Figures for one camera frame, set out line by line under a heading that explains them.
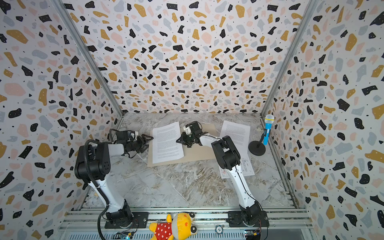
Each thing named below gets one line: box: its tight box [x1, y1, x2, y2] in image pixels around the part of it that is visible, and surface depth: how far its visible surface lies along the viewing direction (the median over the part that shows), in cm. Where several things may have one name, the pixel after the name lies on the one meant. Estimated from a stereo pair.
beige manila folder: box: [147, 123, 218, 167], surface depth 97 cm
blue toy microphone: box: [263, 114, 275, 146], surface depth 85 cm
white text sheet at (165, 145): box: [152, 121, 185, 164], surface depth 105 cm
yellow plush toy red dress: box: [149, 212, 198, 240], surface depth 68 cm
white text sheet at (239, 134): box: [219, 120, 251, 157], surface depth 115 cm
